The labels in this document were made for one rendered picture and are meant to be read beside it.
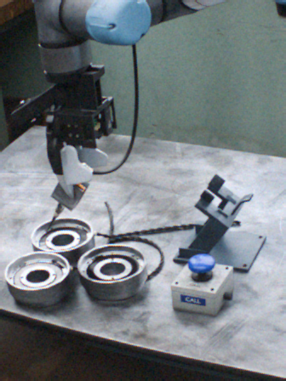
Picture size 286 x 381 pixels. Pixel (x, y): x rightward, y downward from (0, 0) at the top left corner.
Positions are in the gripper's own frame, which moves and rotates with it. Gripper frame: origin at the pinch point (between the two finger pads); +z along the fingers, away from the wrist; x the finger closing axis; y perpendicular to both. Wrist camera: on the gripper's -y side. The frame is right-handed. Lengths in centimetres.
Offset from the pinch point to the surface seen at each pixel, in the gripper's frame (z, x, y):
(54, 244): 11.8, -0.5, -5.0
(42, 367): 38.2, -5.4, -10.6
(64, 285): 10.3, -12.2, 3.2
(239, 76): 46, 157, -24
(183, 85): 52, 158, -47
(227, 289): 11.5, -5.2, 26.7
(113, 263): 10.6, -4.1, 7.7
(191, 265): 6.0, -7.7, 22.2
